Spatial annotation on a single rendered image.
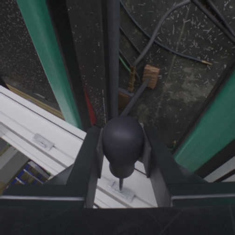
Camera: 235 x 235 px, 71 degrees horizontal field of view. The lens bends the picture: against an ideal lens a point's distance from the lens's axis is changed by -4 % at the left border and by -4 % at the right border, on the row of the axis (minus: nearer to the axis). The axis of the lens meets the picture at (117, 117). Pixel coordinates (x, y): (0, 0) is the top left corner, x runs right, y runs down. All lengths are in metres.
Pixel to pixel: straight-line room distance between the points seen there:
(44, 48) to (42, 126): 0.21
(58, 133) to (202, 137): 0.29
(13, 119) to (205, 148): 0.40
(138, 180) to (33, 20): 0.28
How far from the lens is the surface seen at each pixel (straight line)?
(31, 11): 0.22
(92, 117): 0.88
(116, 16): 0.55
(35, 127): 0.42
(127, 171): 0.18
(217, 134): 0.19
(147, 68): 1.25
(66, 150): 0.36
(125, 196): 0.31
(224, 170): 0.22
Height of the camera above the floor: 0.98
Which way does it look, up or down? 30 degrees down
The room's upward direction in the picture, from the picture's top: 144 degrees counter-clockwise
